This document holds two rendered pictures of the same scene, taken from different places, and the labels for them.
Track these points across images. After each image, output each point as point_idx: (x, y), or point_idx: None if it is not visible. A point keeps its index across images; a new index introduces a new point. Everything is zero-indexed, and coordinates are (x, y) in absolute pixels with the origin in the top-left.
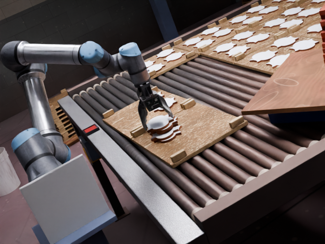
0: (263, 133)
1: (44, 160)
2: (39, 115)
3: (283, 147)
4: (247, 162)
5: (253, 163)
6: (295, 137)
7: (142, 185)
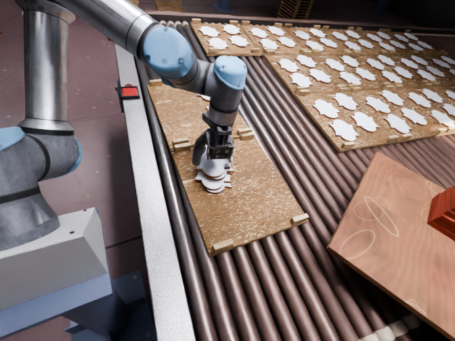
0: (324, 258)
1: (7, 212)
2: (40, 90)
3: (345, 306)
4: (305, 319)
5: (311, 326)
6: (362, 298)
7: (162, 266)
